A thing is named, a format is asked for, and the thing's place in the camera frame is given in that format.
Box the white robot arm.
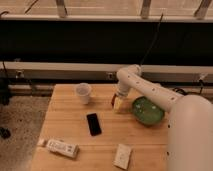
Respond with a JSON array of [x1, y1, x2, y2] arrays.
[[113, 65, 213, 171]]

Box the green bowl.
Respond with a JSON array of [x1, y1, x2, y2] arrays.
[[132, 96, 165, 126]]

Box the black smartphone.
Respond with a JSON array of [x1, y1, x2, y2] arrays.
[[87, 113, 102, 136]]

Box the white plastic cup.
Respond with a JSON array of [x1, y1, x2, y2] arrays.
[[75, 83, 92, 105]]

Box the white toothpaste box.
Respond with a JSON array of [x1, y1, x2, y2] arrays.
[[37, 139, 79, 159]]

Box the black object on floor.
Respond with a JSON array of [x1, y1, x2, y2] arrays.
[[0, 127, 11, 139]]

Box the black hanging cable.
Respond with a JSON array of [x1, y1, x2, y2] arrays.
[[139, 13, 165, 66]]

